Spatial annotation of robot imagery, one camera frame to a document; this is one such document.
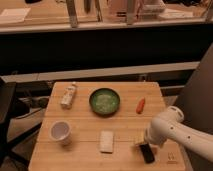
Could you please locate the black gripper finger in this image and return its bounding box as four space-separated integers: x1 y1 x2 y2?
140 144 155 164

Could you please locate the yellow eraser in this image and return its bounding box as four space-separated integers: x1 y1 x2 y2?
134 132 145 146

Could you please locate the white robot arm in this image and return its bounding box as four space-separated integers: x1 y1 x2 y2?
143 106 213 162

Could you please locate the orange carrot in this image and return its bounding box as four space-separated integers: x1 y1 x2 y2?
136 98 145 114

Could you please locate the white folded cloth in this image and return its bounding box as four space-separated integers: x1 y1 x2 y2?
100 131 114 153

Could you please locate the green bowl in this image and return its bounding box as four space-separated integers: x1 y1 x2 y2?
89 88 120 116

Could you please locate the wooden table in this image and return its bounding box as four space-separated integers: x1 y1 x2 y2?
29 82 186 171

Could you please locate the white plastic bottle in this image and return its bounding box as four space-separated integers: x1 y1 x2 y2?
60 82 77 109

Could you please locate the grey power strip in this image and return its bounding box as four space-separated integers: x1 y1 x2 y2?
21 97 49 108

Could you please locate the black chair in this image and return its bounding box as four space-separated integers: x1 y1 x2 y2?
0 77 41 167

